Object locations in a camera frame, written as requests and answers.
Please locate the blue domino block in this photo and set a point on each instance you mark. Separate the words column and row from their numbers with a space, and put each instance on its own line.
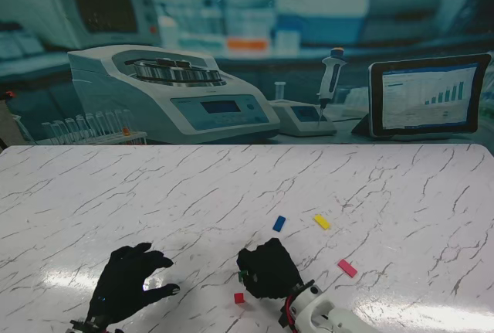
column 279, row 223

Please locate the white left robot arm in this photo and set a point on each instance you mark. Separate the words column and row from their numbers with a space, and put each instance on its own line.
column 90, row 327

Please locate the pink domino block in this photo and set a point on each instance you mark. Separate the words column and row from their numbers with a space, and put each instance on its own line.
column 347, row 267

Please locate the yellow domino block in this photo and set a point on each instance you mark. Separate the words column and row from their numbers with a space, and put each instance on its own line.
column 322, row 222

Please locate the green domino block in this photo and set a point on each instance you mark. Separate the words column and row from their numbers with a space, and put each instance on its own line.
column 242, row 276

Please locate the printed laboratory backdrop banner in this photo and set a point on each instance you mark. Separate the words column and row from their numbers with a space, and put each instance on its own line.
column 247, row 39

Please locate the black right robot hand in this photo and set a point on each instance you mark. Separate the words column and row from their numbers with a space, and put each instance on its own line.
column 272, row 271

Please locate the red domino block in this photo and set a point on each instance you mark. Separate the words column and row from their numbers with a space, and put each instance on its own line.
column 239, row 298

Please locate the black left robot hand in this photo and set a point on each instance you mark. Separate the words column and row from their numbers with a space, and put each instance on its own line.
column 119, row 283

